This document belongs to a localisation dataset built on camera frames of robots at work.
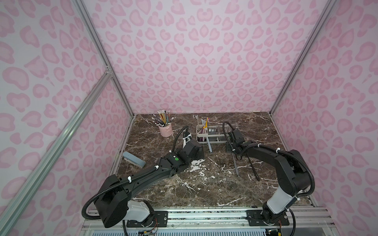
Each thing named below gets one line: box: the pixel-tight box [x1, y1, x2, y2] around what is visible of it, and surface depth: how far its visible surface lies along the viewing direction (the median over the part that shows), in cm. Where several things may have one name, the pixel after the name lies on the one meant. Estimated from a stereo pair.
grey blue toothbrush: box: [206, 136, 213, 153], surface depth 100 cm
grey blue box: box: [122, 150, 147, 169], surface depth 92 cm
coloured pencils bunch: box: [151, 110, 175, 128], surface depth 103 cm
